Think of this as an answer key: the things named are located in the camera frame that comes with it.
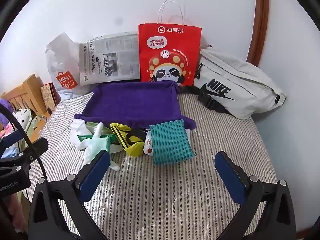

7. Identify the green sachet packet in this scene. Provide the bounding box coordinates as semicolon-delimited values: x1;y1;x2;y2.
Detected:
77;133;119;146

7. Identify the white paper towel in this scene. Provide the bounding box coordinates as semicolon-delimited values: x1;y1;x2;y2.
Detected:
70;119;92;146

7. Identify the yellow black pouch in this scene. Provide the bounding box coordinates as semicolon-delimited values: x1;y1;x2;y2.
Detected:
110;123;148;157

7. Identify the fruit print wet wipe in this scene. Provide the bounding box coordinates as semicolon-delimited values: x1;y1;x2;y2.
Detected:
143;130;153;156

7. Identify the teal knitted cloth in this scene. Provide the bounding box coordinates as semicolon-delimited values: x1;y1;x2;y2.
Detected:
150;119;195;165

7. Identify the green tissue pack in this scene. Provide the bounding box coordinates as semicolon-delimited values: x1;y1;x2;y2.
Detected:
86;122;113;135

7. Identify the white sponge block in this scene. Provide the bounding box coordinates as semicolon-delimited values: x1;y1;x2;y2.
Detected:
185;129;191;142

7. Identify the brown patterned book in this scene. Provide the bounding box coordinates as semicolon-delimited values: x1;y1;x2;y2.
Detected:
40;82;61;115

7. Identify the white Nike waist bag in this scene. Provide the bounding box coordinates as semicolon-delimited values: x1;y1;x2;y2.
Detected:
194;46;287;120

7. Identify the purple towel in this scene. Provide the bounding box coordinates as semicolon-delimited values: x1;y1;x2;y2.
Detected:
74;81;196;129

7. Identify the white Miniso plastic bag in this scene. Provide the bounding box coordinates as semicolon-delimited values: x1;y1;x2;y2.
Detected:
46;33;90;100

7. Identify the folded newspaper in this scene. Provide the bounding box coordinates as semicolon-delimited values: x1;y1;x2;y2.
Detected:
79;32;140;86

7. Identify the red panda paper bag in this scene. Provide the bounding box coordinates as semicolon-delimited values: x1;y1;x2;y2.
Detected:
138;0;202;86

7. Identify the black cable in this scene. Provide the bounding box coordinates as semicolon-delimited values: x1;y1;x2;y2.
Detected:
0;103;49;181

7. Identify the brown wooden door frame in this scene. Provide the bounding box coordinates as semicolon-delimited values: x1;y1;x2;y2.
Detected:
247;0;270;67

